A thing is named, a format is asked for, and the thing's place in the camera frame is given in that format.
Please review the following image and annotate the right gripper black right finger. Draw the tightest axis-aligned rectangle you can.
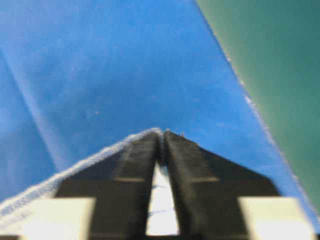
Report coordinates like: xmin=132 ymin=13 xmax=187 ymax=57
xmin=164 ymin=130 xmax=280 ymax=240

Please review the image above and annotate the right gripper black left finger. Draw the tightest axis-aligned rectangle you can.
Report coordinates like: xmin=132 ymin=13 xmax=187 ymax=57
xmin=54 ymin=132 xmax=160 ymax=240

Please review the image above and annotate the white blue striped towel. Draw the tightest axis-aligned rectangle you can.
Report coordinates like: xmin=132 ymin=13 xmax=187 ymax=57
xmin=0 ymin=128 xmax=180 ymax=236

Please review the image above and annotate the blue table cloth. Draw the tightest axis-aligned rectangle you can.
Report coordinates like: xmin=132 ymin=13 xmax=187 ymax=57
xmin=0 ymin=0 xmax=320 ymax=229

